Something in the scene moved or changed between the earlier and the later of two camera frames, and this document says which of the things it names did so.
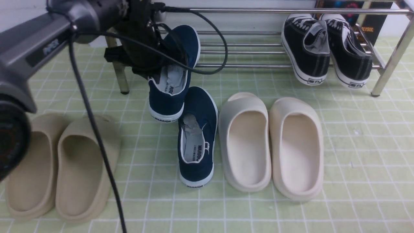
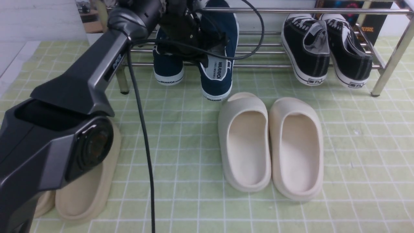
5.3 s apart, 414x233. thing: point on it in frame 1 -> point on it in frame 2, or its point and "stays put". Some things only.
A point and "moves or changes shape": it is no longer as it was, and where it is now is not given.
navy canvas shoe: (197, 137) -> (216, 76)
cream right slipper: (296, 143) stays put
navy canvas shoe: (167, 94) moves or changes shape
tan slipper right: (82, 189) stays put
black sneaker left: (305, 41) stays put
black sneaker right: (351, 64) stays put
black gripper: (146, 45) -> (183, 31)
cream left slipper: (244, 134) stays put
